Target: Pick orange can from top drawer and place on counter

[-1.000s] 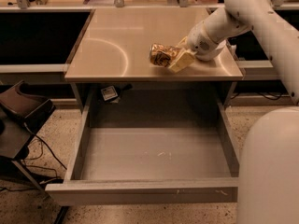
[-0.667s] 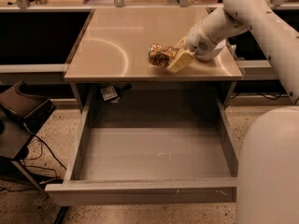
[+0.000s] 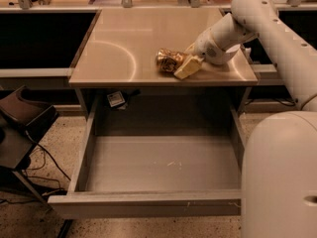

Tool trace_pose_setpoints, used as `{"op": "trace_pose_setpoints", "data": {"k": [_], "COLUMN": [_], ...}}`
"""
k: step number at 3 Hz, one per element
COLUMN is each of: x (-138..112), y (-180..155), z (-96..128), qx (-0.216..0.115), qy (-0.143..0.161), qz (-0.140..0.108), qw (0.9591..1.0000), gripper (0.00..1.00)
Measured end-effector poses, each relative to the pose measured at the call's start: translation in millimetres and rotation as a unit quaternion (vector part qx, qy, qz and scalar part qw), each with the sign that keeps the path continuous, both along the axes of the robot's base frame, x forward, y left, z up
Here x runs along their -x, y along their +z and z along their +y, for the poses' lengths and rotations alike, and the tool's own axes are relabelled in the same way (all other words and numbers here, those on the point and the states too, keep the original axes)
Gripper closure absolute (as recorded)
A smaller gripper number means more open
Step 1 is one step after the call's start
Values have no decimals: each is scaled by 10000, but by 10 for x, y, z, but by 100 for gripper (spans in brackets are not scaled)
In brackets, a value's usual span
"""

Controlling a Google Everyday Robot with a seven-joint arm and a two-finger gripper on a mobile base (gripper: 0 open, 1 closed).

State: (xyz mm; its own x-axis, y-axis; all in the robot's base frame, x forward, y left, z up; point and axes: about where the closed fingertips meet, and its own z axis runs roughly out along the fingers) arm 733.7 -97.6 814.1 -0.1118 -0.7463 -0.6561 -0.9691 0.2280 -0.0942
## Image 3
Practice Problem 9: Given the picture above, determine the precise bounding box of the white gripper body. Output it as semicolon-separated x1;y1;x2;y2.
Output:
193;29;227;62

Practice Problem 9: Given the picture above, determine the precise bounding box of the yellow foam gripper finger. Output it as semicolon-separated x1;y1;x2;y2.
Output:
173;55;203;79
184;43;194;54

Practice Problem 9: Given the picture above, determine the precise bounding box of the crushed orange soda can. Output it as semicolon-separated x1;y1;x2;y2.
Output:
156;49;187;73

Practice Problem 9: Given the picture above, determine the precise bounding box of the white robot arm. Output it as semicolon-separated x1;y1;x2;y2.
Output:
187;0;317;238

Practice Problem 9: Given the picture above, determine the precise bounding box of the grey counter cabinet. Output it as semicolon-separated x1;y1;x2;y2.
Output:
69;6;258;112

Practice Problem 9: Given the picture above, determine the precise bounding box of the open grey top drawer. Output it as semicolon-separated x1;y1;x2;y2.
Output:
49;94;244;219

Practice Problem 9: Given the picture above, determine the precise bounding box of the white ceramic bowl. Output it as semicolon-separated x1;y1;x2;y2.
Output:
205;45;240;65

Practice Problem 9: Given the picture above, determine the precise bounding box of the white label tag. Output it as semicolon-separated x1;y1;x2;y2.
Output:
107;91;125;107

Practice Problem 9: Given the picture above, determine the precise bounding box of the dark brown side cart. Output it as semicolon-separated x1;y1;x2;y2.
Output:
0;86;58;204

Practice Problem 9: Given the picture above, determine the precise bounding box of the black floor cable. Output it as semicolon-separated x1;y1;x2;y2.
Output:
24;129;72;181

